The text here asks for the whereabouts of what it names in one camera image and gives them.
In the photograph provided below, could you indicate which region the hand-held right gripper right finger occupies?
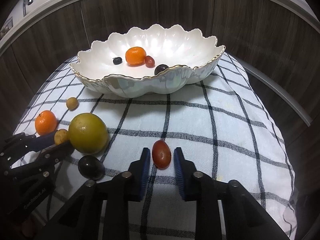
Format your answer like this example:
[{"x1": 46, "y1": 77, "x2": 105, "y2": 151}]
[{"x1": 174, "y1": 147, "x2": 288, "y2": 240}]

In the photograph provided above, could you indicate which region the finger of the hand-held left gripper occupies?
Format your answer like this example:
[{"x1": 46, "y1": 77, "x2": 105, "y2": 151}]
[
  {"x1": 4, "y1": 141, "x2": 75, "y2": 178},
  {"x1": 0, "y1": 131, "x2": 58, "y2": 160}
]

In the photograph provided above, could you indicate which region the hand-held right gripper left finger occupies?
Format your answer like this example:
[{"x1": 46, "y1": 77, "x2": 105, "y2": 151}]
[{"x1": 37, "y1": 147, "x2": 151, "y2": 240}]

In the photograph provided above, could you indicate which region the small tan longan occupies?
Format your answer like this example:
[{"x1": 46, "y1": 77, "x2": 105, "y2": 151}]
[
  {"x1": 54, "y1": 129, "x2": 69, "y2": 145},
  {"x1": 66, "y1": 97, "x2": 79, "y2": 110}
]

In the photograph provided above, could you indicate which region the orange mandarin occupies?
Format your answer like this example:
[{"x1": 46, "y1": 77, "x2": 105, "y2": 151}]
[
  {"x1": 35, "y1": 110, "x2": 58, "y2": 136},
  {"x1": 125, "y1": 47, "x2": 147, "y2": 67}
]

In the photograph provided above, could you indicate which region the yellow-green citrus fruit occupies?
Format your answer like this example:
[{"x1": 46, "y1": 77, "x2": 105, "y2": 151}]
[{"x1": 68, "y1": 113, "x2": 108, "y2": 155}]

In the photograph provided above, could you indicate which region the dark purple plum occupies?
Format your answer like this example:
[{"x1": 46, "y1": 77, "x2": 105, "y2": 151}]
[
  {"x1": 78, "y1": 155, "x2": 105, "y2": 180},
  {"x1": 154, "y1": 64, "x2": 169, "y2": 76}
]

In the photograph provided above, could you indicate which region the white scalloped ceramic bowl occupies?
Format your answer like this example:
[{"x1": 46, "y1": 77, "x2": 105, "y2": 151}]
[{"x1": 69, "y1": 24, "x2": 226, "y2": 98}]

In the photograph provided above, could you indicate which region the white checked cloth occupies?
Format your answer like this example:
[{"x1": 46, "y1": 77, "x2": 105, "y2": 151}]
[{"x1": 12, "y1": 52, "x2": 299, "y2": 240}]

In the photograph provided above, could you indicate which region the wood-fronted kitchen counter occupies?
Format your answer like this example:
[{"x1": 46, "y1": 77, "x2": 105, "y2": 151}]
[{"x1": 0, "y1": 0, "x2": 320, "y2": 155}]

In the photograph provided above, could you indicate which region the wire wall basket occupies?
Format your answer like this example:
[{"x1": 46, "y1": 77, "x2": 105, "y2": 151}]
[{"x1": 0, "y1": 17, "x2": 13, "y2": 38}]

